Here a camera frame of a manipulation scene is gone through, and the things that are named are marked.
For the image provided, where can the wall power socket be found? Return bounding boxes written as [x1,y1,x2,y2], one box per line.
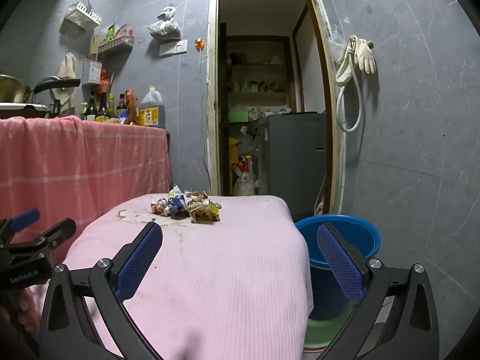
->
[159,39,188,58]

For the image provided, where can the white hose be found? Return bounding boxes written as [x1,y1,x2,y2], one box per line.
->
[335,35,365,133]

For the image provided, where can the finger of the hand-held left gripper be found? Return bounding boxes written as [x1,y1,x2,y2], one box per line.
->
[11,218,77,257]
[0,207,41,241]

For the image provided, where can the dark wooden door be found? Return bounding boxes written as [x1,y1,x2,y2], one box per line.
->
[219,22,230,196]

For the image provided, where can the red checked cloth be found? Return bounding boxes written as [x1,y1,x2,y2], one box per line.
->
[0,115,172,226]

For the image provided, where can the filled plastic bag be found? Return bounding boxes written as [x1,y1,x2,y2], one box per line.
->
[147,5,181,41]

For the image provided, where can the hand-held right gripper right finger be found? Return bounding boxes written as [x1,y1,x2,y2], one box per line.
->
[316,222,440,360]

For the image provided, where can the white plastic basket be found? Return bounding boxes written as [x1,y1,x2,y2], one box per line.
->
[59,2,103,35]

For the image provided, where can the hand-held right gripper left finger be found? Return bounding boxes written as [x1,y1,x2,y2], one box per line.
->
[38,221,164,360]

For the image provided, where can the person's left hand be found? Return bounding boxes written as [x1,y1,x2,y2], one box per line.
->
[0,287,41,334]

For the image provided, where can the blue white wrapper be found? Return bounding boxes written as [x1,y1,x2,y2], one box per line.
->
[167,185,188,219]

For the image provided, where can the white hanging towel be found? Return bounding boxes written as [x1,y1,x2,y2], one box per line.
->
[56,52,78,106]

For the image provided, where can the large cooking oil jug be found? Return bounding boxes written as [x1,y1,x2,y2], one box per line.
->
[139,85,166,128]

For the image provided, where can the metal utensil holder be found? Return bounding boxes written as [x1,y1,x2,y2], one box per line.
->
[82,59,103,85]

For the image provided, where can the storage shelf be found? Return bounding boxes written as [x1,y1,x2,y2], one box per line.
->
[226,35,295,115]

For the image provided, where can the pink floral blanket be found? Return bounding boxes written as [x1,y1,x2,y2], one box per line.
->
[34,194,314,360]

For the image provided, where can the grey wall rack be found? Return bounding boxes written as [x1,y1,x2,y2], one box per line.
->
[97,37,134,55]

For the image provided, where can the metal pot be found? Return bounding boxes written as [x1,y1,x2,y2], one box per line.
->
[0,74,32,104]

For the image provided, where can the gas stove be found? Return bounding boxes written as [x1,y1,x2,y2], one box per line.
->
[0,103,51,119]

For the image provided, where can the green plastic basin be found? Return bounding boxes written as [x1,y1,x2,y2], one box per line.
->
[303,302,361,353]

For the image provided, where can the brown sauce bottle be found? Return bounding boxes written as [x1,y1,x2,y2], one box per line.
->
[125,89,140,125]

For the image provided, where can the clear hanging plastic bag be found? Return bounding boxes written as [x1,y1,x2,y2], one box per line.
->
[328,22,346,64]

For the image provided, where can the red white bottle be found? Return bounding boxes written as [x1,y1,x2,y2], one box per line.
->
[232,155,259,196]

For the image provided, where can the red yellow wrapper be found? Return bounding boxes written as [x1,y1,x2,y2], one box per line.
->
[187,199,223,224]

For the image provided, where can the cream rubber gloves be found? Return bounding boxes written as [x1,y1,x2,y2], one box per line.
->
[352,35,377,75]

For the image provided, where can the blue plastic bucket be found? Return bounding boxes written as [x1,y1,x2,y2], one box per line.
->
[294,214,381,321]

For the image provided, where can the wooden door frame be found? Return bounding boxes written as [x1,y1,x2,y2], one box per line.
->
[207,0,347,214]

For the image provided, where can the yellow bag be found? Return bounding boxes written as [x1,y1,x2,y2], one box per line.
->
[229,137,241,166]

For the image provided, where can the silver red wrapper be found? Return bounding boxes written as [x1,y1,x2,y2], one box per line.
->
[151,197,170,216]

